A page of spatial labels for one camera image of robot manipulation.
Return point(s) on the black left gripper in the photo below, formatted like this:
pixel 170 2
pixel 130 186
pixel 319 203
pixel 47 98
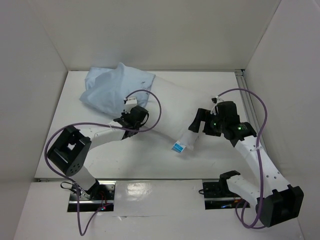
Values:
pixel 124 114

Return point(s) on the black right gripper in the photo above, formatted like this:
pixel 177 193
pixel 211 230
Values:
pixel 207 122

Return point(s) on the white pillow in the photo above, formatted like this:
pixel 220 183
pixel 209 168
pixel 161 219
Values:
pixel 176 110

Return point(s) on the light blue pillowcase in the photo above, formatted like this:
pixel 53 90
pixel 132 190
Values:
pixel 106 88

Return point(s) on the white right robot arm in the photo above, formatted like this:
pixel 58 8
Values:
pixel 275 200

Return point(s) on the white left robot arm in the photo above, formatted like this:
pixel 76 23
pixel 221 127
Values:
pixel 69 151

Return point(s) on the blue white pillow label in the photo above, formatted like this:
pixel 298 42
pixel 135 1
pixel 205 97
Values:
pixel 178 147

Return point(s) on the aluminium frame rail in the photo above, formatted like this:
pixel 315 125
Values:
pixel 247 100

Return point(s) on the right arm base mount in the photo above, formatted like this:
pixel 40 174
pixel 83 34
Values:
pixel 215 198

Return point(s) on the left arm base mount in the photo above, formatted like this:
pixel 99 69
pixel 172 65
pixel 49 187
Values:
pixel 103 199

